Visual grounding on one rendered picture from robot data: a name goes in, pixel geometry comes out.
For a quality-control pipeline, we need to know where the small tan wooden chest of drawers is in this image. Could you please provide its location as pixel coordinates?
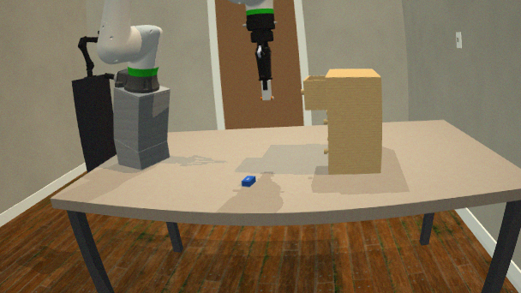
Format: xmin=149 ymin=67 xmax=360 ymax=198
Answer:
xmin=325 ymin=69 xmax=382 ymax=175

